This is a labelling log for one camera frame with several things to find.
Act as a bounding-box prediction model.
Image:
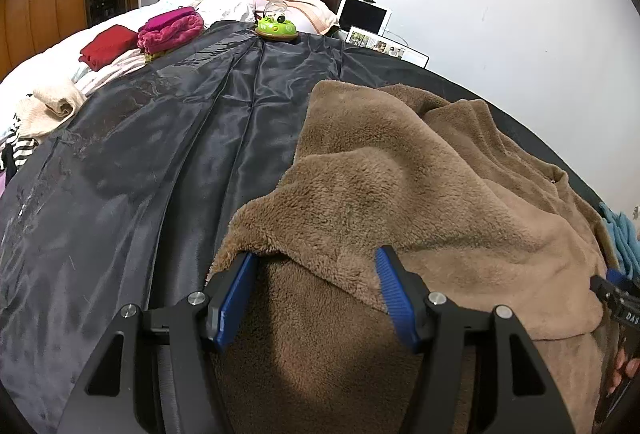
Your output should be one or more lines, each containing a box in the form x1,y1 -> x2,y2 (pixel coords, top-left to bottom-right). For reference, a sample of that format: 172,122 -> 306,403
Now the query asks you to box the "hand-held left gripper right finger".
375,245 -> 576,434

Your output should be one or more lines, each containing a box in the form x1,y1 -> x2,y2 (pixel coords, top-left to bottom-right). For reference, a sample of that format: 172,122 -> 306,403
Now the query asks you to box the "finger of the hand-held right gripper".
590,269 -> 640,315

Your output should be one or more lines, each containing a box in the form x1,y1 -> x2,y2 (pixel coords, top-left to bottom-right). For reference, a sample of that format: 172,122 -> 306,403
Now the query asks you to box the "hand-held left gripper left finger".
57,251 -> 259,434

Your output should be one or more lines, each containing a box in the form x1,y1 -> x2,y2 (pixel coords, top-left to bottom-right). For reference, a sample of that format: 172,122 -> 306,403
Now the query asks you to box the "brown fleece garment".
205,80 -> 623,434

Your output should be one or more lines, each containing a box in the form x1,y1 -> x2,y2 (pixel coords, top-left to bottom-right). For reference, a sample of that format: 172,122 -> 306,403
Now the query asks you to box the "person's right hand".
610,343 -> 640,395

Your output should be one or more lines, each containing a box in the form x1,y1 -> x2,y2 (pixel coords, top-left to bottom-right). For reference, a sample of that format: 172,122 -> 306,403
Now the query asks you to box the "light blue garment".
597,201 -> 640,280

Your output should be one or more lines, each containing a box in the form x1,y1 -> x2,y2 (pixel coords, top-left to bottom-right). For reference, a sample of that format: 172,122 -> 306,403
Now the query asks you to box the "black satin sheet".
0,21 -> 640,434

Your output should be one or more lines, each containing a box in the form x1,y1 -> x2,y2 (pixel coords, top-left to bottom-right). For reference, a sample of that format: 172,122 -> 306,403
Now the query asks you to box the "black white striped garment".
0,114 -> 38,180

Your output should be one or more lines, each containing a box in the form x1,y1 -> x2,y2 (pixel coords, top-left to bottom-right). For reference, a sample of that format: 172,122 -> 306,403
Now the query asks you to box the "cream folded garment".
15,79 -> 86,137

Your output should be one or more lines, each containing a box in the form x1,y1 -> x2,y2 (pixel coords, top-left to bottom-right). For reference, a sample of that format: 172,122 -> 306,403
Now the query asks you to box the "green plastic toy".
255,0 -> 298,40

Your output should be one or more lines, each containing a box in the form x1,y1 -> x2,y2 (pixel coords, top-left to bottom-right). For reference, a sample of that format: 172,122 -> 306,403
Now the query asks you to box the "magenta folded garment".
137,6 -> 204,55

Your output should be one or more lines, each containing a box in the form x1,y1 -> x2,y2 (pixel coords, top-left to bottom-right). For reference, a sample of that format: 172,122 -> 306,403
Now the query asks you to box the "white tablet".
336,0 -> 392,36

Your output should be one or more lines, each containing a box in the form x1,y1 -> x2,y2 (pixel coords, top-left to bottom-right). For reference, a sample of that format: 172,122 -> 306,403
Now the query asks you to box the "red folded garment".
79,25 -> 138,69

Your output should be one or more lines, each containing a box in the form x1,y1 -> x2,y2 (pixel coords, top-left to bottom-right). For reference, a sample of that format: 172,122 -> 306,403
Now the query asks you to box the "white pink crumpled garment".
192,0 -> 256,22

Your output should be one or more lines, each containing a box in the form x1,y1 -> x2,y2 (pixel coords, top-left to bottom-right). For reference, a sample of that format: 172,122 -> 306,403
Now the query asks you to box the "pink striped pillow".
252,0 -> 340,35

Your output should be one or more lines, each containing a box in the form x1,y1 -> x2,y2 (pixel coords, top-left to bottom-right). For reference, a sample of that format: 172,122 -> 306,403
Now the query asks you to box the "white quilt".
0,0 -> 211,125

